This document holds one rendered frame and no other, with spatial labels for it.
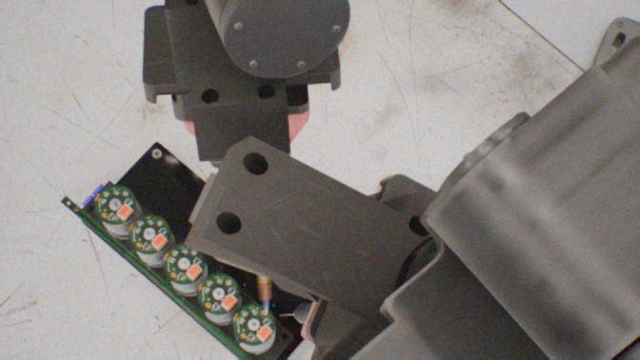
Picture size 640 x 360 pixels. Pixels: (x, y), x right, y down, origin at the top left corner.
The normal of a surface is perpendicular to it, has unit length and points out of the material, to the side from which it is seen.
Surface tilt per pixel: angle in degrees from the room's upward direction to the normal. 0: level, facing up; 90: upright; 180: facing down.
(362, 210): 19
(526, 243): 39
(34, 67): 0
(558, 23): 0
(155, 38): 29
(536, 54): 0
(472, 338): 9
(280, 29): 63
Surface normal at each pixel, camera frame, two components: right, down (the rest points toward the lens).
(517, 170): -0.09, -0.17
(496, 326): 0.14, -0.35
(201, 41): -0.04, -0.69
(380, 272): 0.32, -0.12
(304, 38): 0.32, 0.69
